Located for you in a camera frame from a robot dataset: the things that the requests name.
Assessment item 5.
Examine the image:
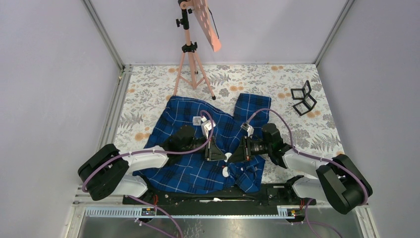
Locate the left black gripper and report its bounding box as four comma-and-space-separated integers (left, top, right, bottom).
181, 134, 227, 162

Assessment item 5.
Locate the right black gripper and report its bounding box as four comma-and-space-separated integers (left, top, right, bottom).
228, 135, 272, 163

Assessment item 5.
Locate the blue plaid shirt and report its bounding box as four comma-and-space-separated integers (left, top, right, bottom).
133, 93, 271, 194

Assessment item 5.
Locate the black jewelry box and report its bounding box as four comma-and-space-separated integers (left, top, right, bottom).
292, 94, 317, 116

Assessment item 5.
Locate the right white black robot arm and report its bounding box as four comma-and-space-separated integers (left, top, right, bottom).
227, 123, 373, 214

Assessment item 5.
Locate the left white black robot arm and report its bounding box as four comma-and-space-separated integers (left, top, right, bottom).
77, 125, 229, 204

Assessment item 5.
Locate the floral table mat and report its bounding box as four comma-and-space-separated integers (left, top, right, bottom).
105, 64, 354, 184

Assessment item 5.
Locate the pink tripod stand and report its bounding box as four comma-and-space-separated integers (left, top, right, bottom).
173, 0, 216, 100

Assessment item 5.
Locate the pink perforated board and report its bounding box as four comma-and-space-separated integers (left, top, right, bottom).
192, 0, 222, 52

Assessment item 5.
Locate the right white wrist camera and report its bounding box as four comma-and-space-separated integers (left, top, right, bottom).
241, 122, 254, 137

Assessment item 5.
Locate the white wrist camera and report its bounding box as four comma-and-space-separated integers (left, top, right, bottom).
201, 118, 216, 138
241, 122, 254, 137

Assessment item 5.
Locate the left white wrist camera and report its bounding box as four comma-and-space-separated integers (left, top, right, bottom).
201, 118, 216, 138

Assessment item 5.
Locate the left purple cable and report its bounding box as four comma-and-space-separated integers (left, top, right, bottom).
81, 110, 215, 238

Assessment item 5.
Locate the purple cable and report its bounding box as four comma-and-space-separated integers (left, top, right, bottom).
244, 108, 369, 238
81, 110, 215, 238

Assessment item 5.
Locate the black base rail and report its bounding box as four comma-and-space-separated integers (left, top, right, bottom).
140, 183, 316, 218

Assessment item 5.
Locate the grey slotted cable duct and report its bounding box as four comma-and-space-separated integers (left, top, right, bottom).
84, 204, 295, 219

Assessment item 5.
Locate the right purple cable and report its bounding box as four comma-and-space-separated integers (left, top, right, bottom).
244, 108, 369, 238

